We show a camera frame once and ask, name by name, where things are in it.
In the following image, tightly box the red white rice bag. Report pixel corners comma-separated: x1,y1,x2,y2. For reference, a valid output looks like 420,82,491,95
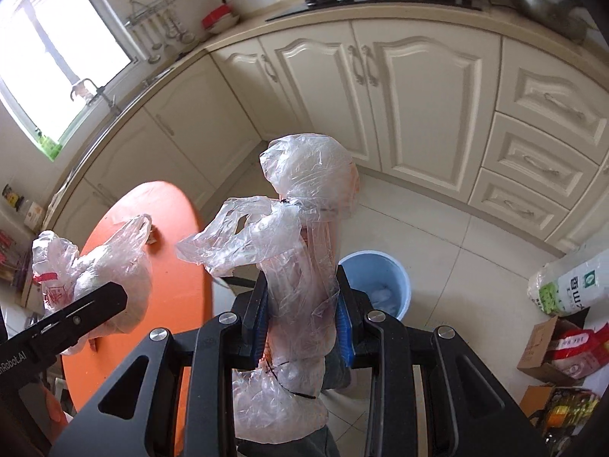
547,326,609,382

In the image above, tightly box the green packet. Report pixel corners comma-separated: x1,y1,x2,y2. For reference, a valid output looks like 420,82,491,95
37,133,62,160

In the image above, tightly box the yellow cartoon figure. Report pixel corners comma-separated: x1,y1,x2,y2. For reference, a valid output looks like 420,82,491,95
1,183,24,213

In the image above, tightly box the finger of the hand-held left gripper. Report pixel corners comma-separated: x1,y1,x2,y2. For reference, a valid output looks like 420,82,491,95
26,282,128,354

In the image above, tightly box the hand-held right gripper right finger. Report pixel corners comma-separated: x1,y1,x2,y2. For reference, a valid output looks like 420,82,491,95
335,267,548,457

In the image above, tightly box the steel faucet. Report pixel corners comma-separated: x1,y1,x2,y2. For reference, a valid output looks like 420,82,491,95
70,77,122,115

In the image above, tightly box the window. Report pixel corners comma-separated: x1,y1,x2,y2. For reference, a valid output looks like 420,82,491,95
0,0,143,146

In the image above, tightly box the person's grey trouser leg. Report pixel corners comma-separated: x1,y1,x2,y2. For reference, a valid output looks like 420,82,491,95
235,350,354,457

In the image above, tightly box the row of hanging steel utensils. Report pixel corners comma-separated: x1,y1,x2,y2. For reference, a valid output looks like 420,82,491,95
131,14,197,65

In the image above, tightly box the blue plastic bin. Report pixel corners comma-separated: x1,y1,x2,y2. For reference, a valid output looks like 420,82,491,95
339,250,412,320

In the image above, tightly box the white paper roll pack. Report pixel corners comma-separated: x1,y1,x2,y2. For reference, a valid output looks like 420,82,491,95
528,243,609,317

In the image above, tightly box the wall utensil rack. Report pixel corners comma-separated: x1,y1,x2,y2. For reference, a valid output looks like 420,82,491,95
124,0,184,27

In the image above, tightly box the clear plastic bag red print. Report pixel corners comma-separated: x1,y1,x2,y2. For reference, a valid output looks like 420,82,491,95
32,214,154,356

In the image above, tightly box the white crumpled plastic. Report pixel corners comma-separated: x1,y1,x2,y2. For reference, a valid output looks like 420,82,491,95
371,286,395,313

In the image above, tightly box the steel pot black handle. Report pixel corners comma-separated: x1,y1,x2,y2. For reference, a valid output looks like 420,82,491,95
504,0,591,43

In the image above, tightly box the cardboard box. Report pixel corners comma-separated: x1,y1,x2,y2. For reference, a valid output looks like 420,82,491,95
516,314,586,382

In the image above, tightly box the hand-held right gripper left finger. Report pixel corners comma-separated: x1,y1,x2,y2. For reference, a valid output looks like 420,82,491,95
50,276,272,457

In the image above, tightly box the red lidded white bowl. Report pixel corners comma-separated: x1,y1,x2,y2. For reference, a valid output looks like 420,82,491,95
201,4,241,35

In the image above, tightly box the orange round table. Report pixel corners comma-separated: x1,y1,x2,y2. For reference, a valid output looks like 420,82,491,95
61,181,213,457

